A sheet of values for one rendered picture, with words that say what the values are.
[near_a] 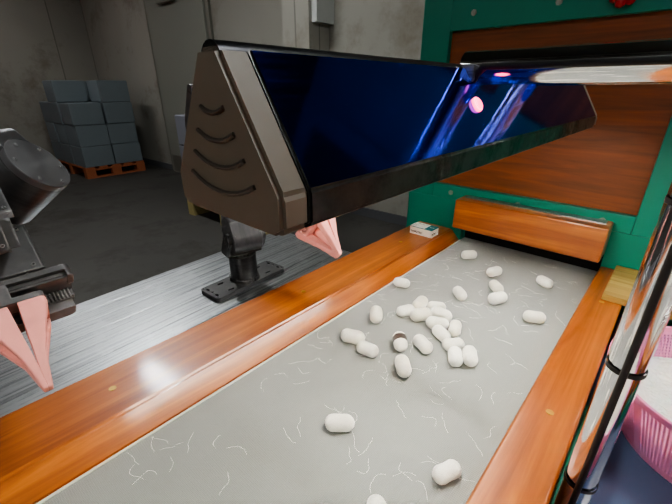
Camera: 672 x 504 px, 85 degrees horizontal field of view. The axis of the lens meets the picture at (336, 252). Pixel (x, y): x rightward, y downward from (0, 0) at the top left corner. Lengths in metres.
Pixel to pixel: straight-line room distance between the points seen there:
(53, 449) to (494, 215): 0.82
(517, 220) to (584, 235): 0.12
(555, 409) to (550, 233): 0.43
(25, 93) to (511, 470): 7.39
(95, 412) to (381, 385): 0.34
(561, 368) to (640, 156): 0.46
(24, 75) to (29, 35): 0.56
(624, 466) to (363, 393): 0.33
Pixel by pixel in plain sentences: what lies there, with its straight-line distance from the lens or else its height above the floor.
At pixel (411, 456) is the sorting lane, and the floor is 0.74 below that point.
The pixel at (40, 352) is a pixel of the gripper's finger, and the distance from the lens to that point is 0.42.
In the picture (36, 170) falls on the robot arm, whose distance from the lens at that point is 0.45.
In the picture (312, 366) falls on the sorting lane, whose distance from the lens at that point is 0.54.
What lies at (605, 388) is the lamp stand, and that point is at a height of 0.88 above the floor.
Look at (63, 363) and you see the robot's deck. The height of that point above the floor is 0.67.
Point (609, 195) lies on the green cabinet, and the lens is 0.90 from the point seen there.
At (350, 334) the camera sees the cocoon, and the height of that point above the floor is 0.76.
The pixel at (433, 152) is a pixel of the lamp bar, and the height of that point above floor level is 1.06.
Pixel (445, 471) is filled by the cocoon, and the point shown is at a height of 0.76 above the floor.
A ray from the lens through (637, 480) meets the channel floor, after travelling 0.62.
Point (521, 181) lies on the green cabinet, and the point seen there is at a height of 0.91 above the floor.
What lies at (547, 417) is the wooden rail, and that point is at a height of 0.77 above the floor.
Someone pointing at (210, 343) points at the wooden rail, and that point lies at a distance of 0.57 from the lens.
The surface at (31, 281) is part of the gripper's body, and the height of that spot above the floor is 0.93.
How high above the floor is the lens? 1.09
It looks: 24 degrees down
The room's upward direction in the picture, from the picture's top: straight up
